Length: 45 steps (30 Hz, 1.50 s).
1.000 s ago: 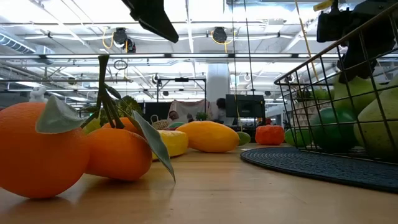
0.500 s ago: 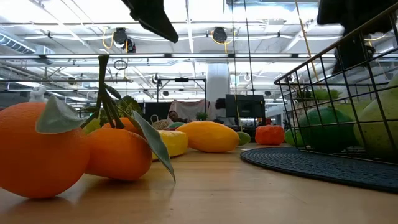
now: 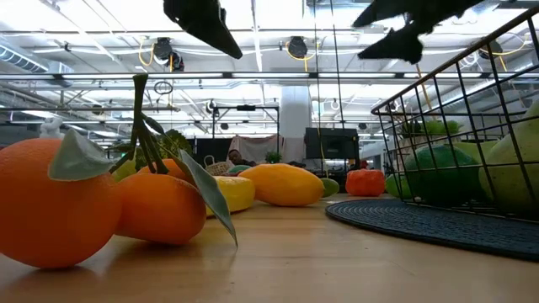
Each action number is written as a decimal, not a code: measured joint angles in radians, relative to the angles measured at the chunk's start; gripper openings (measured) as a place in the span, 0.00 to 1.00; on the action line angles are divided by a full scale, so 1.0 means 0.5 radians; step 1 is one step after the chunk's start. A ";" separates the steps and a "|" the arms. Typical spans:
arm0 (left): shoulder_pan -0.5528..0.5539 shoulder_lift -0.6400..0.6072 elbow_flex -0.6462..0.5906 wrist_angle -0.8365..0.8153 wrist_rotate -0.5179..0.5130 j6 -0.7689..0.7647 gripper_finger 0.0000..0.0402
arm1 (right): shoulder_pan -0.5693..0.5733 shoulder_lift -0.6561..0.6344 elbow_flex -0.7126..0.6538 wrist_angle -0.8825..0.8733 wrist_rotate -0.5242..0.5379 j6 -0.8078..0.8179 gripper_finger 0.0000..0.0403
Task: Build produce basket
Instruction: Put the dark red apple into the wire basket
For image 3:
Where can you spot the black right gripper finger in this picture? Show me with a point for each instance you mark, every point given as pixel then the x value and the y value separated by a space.
pixel 387 10
pixel 400 44

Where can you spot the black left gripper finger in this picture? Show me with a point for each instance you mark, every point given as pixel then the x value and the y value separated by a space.
pixel 215 33

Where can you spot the green pear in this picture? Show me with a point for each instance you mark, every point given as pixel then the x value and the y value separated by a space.
pixel 476 149
pixel 503 189

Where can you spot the dark green round fruit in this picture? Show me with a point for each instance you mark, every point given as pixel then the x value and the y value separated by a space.
pixel 442 177

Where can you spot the small green lime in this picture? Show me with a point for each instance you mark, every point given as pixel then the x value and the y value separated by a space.
pixel 393 187

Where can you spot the green cucumber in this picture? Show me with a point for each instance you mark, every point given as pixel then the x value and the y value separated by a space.
pixel 330 187

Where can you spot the yellow banana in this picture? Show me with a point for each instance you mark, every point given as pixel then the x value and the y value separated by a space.
pixel 236 191

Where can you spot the yellow orange mango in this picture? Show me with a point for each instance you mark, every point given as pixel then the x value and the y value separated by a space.
pixel 282 185

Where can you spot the orange cluster with leafy stem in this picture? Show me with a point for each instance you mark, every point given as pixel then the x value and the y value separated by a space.
pixel 54 202

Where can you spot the woven wicker basket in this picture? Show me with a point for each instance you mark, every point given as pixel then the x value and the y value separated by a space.
pixel 217 168

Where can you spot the artificial green plant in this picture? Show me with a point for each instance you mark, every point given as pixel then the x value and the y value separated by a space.
pixel 438 126

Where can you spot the white faceted plant pot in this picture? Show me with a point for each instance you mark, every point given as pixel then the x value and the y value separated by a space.
pixel 408 143

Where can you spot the dark green leafy plant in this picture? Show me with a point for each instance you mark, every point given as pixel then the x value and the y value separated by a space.
pixel 177 143

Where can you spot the white building pillar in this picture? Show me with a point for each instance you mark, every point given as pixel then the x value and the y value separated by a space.
pixel 295 118

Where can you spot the black monitor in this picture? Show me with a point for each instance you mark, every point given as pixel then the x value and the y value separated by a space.
pixel 332 143

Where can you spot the pale draped cloth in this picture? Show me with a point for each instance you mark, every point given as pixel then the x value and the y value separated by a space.
pixel 257 147

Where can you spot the person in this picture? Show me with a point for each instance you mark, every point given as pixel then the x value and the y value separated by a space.
pixel 236 156

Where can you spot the small green potted plant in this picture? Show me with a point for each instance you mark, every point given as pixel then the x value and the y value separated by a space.
pixel 273 157

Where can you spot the small yellow-green fruit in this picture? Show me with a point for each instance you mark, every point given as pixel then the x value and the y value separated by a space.
pixel 125 170

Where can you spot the white figurine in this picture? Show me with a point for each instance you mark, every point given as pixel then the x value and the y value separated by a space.
pixel 51 128

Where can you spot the round dark blue placemat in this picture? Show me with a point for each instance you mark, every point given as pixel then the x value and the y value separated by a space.
pixel 421 227

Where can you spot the black metal frame rig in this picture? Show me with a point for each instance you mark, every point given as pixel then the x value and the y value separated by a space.
pixel 246 107

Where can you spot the ribbed ventilation duct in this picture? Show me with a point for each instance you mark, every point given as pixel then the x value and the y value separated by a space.
pixel 17 56

